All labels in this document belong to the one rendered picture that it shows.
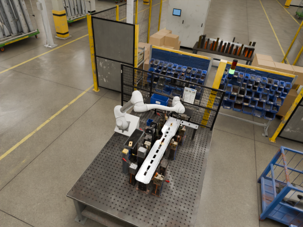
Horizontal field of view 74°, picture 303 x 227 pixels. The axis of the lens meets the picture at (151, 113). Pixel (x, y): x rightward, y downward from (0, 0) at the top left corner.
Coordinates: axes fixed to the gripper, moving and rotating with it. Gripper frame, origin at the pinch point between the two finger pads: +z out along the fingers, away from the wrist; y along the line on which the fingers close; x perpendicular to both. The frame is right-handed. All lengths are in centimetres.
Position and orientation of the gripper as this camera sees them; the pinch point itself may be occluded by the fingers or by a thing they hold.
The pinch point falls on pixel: (172, 118)
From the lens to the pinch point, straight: 326.4
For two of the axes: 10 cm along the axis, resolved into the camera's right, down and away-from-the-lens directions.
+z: -0.9, 7.9, 6.1
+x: 3.9, -5.4, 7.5
